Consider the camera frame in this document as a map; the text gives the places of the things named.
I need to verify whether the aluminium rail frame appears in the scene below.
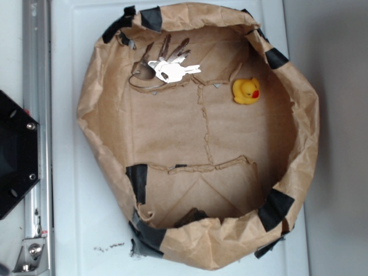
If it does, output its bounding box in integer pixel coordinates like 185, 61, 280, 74
11, 1, 55, 275

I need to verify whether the brown paper bag bin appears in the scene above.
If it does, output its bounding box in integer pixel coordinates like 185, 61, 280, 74
77, 3, 319, 270

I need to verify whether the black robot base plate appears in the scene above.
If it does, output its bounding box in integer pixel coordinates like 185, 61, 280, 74
1, 91, 40, 220

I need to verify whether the silver keys bunch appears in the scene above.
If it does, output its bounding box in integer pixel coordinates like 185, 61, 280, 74
128, 34, 201, 90

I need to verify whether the yellow rubber duck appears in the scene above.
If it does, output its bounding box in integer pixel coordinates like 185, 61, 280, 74
232, 78, 260, 105

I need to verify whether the white tray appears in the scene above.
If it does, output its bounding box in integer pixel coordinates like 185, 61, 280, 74
51, 1, 309, 275

